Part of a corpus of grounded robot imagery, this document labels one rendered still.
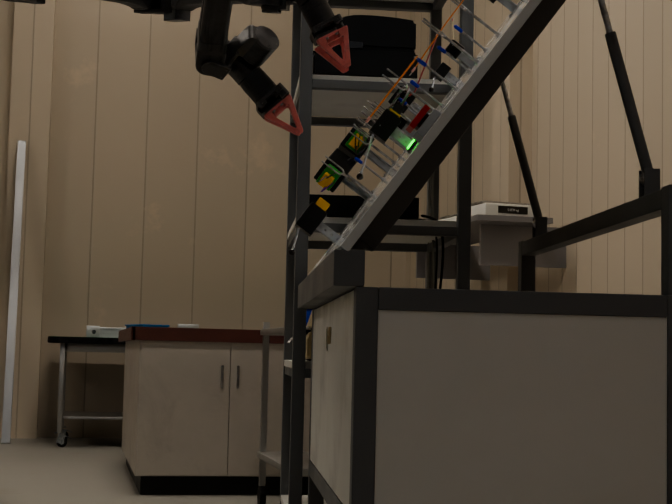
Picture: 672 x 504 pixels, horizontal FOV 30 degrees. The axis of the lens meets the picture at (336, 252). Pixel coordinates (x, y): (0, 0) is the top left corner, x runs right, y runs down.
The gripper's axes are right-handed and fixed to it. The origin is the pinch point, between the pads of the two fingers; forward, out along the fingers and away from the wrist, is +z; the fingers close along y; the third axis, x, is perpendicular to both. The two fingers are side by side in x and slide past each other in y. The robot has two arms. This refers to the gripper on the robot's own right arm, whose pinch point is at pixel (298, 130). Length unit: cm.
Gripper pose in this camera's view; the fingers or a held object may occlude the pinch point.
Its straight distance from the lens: 253.4
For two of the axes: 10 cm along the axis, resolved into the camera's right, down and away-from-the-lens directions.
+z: 6.7, 7.4, 0.1
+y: -0.6, 0.3, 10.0
